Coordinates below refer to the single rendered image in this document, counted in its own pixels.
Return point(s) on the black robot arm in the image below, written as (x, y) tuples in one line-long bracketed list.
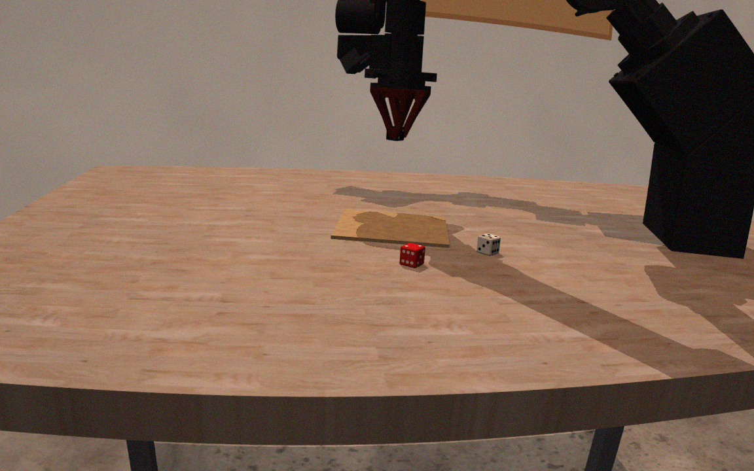
[(646, 29)]

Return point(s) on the orange flat mat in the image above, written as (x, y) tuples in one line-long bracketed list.
[(399, 228)]

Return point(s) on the black die with white pips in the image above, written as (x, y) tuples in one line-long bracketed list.
[(400, 138)]

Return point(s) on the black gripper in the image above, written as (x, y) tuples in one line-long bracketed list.
[(406, 85)]

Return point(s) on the beige die with black pips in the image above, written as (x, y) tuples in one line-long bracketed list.
[(488, 244)]

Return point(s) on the red dice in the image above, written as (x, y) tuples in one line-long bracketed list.
[(412, 255)]

